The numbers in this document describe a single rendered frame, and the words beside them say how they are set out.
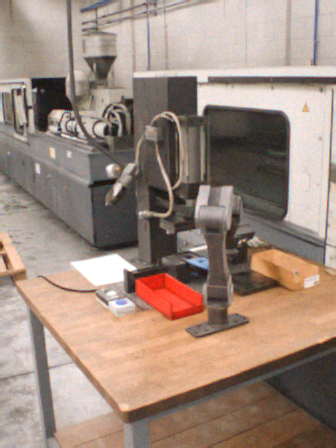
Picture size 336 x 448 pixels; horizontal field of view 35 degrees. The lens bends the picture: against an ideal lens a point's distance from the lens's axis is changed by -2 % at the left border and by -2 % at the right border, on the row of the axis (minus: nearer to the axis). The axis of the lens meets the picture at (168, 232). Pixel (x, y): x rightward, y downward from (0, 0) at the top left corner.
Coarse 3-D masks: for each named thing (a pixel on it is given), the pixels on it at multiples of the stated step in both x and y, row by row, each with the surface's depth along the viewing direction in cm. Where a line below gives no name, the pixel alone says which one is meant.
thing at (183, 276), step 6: (168, 264) 200; (174, 270) 197; (180, 270) 197; (186, 270) 198; (204, 270) 204; (174, 276) 197; (180, 276) 198; (186, 276) 199; (204, 276) 205; (180, 282) 198; (186, 282) 200
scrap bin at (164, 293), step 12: (156, 276) 193; (168, 276) 192; (144, 288) 184; (156, 288) 194; (168, 288) 193; (180, 288) 186; (144, 300) 185; (156, 300) 177; (168, 300) 185; (180, 300) 184; (192, 300) 180; (168, 312) 171; (180, 312) 171; (192, 312) 173
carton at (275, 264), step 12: (264, 252) 212; (276, 252) 213; (252, 264) 209; (264, 264) 203; (276, 264) 214; (288, 264) 208; (300, 264) 202; (312, 264) 197; (276, 276) 197; (288, 276) 191; (300, 276) 203; (312, 276) 196; (288, 288) 192; (300, 288) 192
